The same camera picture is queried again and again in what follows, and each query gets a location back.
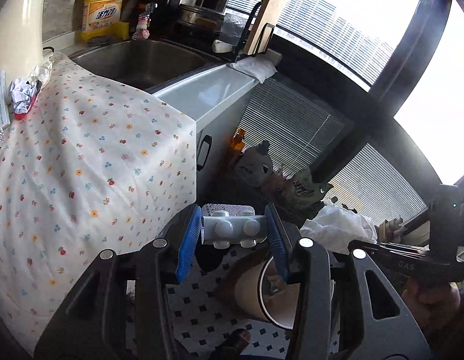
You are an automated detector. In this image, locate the white folded cloth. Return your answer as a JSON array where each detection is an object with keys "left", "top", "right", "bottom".
[{"left": 228, "top": 55, "right": 277, "bottom": 84}]

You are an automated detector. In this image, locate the floral white tablecloth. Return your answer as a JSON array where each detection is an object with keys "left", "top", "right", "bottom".
[{"left": 0, "top": 53, "right": 196, "bottom": 353}]

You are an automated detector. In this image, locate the pink small bottle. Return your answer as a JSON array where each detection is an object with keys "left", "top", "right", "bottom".
[{"left": 132, "top": 2, "right": 157, "bottom": 41}]

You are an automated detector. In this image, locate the white crumpled plastic bag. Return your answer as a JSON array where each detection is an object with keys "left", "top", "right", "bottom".
[{"left": 299, "top": 205, "right": 378, "bottom": 254}]

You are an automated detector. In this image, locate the yellow detergent jug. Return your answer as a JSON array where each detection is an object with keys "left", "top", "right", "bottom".
[{"left": 80, "top": 0, "right": 123, "bottom": 42}]

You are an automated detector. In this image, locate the cream air fryer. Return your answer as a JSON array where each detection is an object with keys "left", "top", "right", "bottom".
[{"left": 0, "top": 0, "right": 44, "bottom": 86}]

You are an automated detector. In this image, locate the person's right hand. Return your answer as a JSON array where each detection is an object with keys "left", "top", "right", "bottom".
[{"left": 402, "top": 278, "right": 461, "bottom": 332}]

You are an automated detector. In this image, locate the stainless steel sink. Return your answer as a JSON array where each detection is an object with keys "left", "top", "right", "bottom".
[{"left": 71, "top": 40, "right": 219, "bottom": 90}]

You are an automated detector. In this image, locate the brown paper cup bin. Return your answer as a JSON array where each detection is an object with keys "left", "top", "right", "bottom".
[{"left": 217, "top": 250, "right": 299, "bottom": 331}]

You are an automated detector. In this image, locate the orange bottle on sill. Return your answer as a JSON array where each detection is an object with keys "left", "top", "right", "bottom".
[{"left": 229, "top": 128, "right": 246, "bottom": 158}]

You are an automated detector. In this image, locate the white pill blister pack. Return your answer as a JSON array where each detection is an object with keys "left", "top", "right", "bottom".
[{"left": 201, "top": 204, "right": 267, "bottom": 250}]

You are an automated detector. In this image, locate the white printed label packet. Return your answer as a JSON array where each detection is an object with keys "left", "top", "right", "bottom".
[{"left": 0, "top": 69, "right": 10, "bottom": 129}]

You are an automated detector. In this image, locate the white laundry detergent bottle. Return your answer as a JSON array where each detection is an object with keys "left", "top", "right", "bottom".
[{"left": 234, "top": 141, "right": 273, "bottom": 188}]

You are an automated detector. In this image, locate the crumpled silver red wrapper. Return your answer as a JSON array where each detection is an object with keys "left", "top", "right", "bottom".
[{"left": 10, "top": 60, "right": 53, "bottom": 120}]

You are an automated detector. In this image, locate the green refill detergent pouch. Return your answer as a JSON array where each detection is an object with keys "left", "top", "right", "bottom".
[{"left": 283, "top": 167, "right": 333, "bottom": 210}]

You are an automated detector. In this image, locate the wooden cutting board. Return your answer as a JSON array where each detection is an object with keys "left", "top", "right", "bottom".
[{"left": 243, "top": 0, "right": 285, "bottom": 55}]

